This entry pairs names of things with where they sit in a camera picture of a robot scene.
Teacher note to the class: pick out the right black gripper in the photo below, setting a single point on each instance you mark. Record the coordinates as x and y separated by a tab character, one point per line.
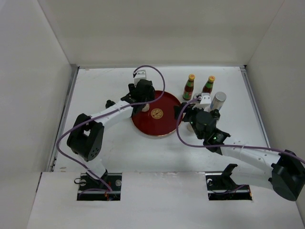
187	108

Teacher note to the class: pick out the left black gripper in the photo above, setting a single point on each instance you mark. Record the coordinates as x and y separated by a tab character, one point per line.
132	88

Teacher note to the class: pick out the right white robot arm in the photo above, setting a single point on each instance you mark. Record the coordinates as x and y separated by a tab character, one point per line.
282	170

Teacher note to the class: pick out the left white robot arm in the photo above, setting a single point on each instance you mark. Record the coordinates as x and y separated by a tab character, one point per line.
86	140

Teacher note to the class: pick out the beige spice grinder black cap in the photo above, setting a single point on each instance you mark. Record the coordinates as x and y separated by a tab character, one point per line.
189	127

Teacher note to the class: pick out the left ketchup bottle yellow cap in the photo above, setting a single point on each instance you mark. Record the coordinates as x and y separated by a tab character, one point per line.
188	89

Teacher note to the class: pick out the ketchup bottle yellow cap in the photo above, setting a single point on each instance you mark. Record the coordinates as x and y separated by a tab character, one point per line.
208	87
188	89

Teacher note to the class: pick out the right ketchup bottle yellow cap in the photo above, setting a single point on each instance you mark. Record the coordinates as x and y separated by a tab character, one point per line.
208	87

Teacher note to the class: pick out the silver lid white beads jar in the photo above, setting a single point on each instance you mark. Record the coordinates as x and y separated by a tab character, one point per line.
218	101

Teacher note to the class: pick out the red round tray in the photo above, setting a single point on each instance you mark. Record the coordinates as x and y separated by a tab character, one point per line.
159	120

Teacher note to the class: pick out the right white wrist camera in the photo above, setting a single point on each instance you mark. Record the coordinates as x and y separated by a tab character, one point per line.
203	100

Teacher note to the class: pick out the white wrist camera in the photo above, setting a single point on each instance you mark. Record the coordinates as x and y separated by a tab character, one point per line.
203	100
139	75

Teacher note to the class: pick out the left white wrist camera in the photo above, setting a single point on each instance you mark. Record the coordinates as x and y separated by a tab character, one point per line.
139	75

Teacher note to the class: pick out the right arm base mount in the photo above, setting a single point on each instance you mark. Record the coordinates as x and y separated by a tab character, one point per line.
221	187

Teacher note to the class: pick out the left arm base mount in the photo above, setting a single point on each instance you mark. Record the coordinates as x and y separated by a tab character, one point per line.
90	189

